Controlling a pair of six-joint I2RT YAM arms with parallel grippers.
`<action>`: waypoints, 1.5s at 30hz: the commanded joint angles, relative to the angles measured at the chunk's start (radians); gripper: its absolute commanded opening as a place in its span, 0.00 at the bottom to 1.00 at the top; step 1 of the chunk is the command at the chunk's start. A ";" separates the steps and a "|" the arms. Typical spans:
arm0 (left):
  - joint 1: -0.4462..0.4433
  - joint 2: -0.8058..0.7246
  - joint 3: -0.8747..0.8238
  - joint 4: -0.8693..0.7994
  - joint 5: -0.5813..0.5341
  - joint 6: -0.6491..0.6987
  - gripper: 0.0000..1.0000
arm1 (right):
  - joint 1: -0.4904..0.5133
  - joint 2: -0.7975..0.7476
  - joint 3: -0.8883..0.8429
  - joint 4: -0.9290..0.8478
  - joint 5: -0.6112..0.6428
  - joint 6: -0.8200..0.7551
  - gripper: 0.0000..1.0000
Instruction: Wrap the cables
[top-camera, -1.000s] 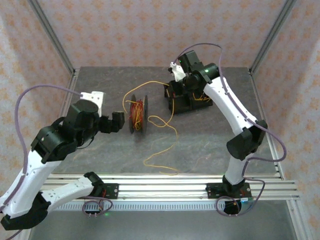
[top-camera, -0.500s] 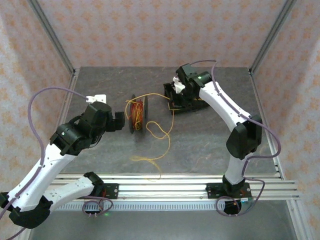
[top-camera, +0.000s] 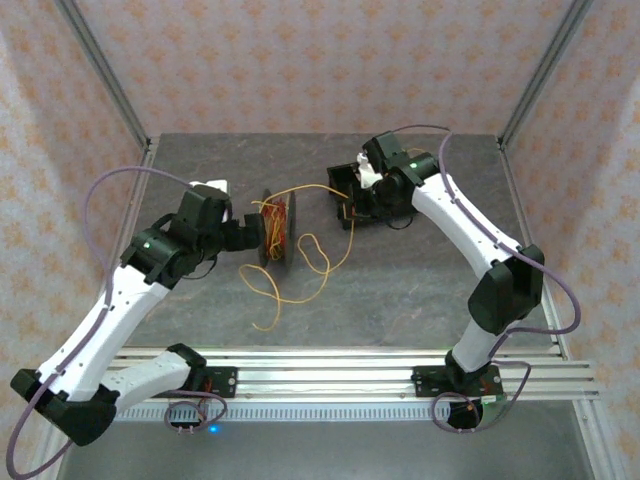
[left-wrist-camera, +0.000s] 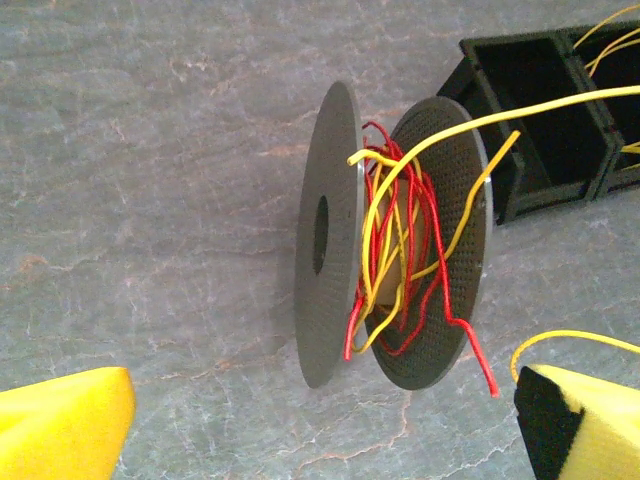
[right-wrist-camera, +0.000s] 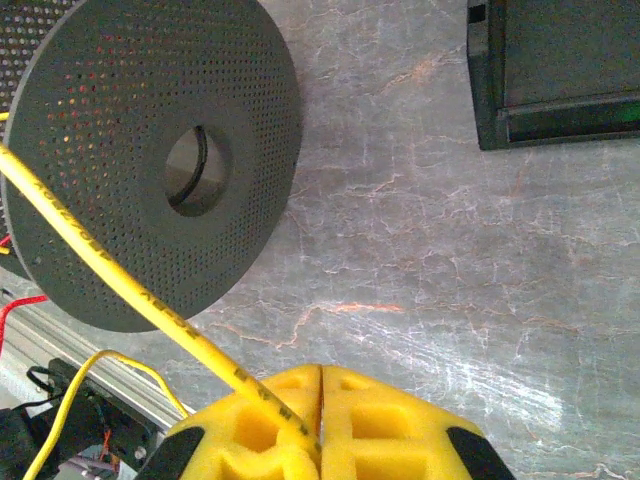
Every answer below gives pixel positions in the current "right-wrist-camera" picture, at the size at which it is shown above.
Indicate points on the black-yellow right gripper left finger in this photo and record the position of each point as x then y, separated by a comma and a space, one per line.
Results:
240, 430

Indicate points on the black-yellow right gripper right finger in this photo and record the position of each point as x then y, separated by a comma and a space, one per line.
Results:
390, 435

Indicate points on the black two-compartment box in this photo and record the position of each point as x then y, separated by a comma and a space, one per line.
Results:
550, 120

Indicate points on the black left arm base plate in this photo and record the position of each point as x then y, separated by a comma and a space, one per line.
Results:
85, 415

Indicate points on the aluminium mounting rail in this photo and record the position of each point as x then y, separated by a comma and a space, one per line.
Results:
75, 345

